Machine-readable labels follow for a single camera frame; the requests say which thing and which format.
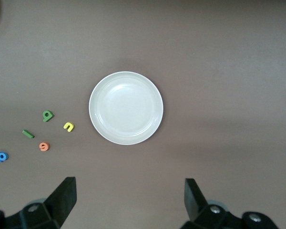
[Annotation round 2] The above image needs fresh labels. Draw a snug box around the brown table mat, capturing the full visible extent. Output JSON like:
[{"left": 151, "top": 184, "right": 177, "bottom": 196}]
[{"left": 0, "top": 0, "right": 286, "bottom": 229}]

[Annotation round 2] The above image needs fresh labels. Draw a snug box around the yellow letter u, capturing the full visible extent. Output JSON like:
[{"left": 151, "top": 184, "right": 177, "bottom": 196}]
[{"left": 63, "top": 122, "right": 75, "bottom": 133}]

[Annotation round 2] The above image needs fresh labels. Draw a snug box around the beige plate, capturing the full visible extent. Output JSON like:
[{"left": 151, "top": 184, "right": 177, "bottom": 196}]
[{"left": 89, "top": 71, "right": 164, "bottom": 146}]

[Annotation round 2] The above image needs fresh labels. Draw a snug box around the green letter g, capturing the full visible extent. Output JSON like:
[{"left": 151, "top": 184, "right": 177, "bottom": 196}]
[{"left": 42, "top": 110, "right": 54, "bottom": 123}]

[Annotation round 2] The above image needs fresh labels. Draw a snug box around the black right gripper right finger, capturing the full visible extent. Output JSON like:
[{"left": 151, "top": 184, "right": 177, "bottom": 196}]
[{"left": 181, "top": 178, "right": 280, "bottom": 229}]

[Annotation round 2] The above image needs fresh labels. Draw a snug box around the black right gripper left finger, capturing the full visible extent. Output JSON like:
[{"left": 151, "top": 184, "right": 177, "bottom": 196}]
[{"left": 0, "top": 177, "right": 77, "bottom": 229}]

